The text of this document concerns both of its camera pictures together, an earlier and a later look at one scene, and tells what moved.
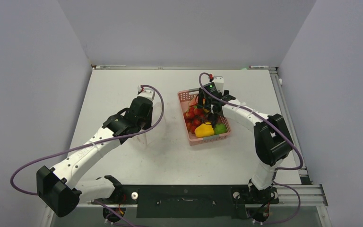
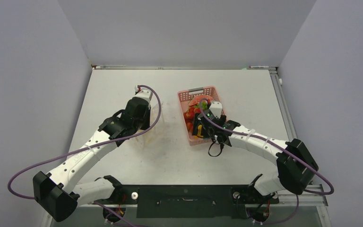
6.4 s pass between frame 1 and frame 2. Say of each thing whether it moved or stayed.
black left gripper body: stayed
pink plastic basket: stayed
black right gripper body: moved
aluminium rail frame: stayed
